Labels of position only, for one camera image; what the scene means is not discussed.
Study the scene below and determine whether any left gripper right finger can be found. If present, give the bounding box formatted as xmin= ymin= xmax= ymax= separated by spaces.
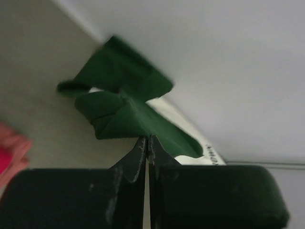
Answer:
xmin=148 ymin=135 xmax=290 ymax=229

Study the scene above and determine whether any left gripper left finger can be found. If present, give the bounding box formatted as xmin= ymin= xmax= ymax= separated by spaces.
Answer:
xmin=0 ymin=138 xmax=146 ymax=229

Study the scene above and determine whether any white green printed t-shirt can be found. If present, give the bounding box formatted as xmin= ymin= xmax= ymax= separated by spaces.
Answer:
xmin=57 ymin=36 xmax=225 ymax=166

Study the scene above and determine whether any folded magenta t-shirt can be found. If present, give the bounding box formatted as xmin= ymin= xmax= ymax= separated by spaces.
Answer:
xmin=0 ymin=147 xmax=12 ymax=174

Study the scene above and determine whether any folded salmon t-shirt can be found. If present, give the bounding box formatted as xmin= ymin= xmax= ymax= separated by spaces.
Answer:
xmin=0 ymin=123 xmax=31 ymax=187

